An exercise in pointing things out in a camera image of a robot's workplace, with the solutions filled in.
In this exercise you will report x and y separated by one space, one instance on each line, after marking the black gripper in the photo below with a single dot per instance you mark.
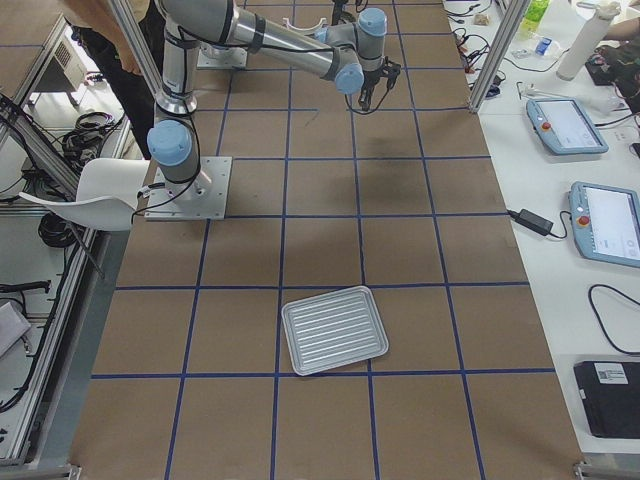
369 81

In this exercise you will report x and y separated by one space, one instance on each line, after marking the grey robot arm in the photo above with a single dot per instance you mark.
339 13
223 35

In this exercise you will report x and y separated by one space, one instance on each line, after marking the silver ribbed metal tray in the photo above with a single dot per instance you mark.
332 330

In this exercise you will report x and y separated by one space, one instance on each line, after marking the far blue teach pendant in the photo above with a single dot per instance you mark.
564 127

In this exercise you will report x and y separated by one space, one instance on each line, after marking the blue teach pendant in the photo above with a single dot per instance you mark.
605 223
564 127

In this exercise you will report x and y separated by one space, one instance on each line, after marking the black power adapter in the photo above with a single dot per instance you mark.
534 222

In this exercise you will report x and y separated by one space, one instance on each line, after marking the white cylindrical bottle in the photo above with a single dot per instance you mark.
588 38

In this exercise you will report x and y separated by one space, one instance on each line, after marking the near blue teach pendant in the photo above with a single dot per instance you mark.
605 223

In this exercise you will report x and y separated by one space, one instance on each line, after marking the white plastic chair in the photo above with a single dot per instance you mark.
106 195

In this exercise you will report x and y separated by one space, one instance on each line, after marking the person in dark trousers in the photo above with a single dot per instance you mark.
97 31

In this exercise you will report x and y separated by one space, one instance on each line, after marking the black tablet device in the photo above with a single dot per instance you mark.
610 396

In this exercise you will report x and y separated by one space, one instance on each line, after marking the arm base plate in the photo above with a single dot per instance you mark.
221 58
206 197

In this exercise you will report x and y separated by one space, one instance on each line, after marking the aluminium frame post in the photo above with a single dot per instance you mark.
502 39

